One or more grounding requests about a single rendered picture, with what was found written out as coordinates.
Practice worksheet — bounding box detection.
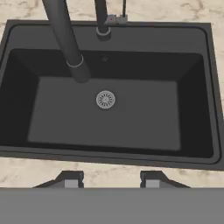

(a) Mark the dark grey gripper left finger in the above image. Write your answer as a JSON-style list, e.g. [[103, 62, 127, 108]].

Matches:
[[32, 171, 85, 189]]

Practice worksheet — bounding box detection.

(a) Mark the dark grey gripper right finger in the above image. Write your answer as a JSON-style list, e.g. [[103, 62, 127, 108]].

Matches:
[[140, 170, 192, 189]]

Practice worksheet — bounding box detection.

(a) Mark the black kitchen sink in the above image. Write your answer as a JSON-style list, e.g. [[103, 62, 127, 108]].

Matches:
[[0, 18, 224, 172]]

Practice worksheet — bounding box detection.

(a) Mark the silver sink drain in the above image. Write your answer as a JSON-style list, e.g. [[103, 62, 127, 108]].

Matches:
[[95, 89, 116, 110]]

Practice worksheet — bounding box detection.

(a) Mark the black sink tap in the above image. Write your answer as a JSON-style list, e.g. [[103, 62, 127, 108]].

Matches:
[[41, 0, 130, 84]]

